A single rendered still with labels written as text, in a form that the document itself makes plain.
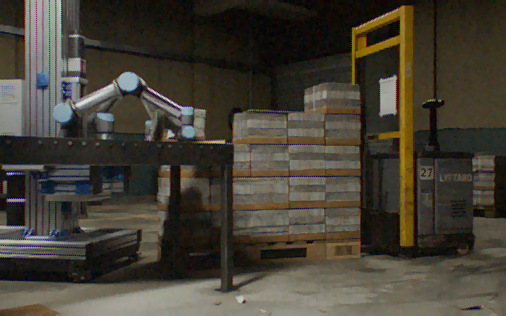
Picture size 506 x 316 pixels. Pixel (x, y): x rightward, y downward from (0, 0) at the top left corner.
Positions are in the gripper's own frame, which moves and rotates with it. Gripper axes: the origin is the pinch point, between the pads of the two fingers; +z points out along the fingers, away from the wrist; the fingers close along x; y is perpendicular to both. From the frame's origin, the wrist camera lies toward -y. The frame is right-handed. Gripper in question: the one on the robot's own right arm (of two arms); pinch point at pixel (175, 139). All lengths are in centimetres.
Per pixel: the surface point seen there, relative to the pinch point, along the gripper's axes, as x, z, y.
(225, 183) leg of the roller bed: -10, -71, -27
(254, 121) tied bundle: -58, 7, 14
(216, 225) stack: -30, 7, -58
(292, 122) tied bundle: -87, 6, 14
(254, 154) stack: -58, 7, -9
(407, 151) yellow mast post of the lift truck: -169, -16, -6
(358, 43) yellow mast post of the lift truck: -174, 58, 88
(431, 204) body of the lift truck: -193, -13, -46
